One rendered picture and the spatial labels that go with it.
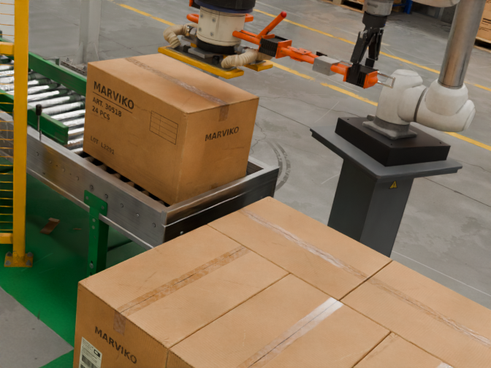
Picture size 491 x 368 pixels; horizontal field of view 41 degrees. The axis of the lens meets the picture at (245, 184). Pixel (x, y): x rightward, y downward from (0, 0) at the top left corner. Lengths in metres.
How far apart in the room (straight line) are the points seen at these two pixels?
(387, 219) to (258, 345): 1.29
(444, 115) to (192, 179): 1.06
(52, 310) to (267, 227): 0.97
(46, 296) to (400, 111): 1.70
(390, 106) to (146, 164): 1.06
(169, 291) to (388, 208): 1.29
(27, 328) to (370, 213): 1.52
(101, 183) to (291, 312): 0.97
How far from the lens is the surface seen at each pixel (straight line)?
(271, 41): 2.35
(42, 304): 2.92
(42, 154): 2.93
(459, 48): 2.74
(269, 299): 2.15
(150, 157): 2.59
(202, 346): 1.93
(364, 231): 3.02
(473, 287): 3.67
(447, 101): 2.80
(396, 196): 3.04
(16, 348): 2.72
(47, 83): 3.78
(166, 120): 2.48
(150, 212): 2.47
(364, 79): 2.20
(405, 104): 2.86
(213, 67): 2.41
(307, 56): 2.30
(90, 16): 5.64
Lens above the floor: 1.79
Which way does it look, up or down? 26 degrees down
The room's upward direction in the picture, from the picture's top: 10 degrees clockwise
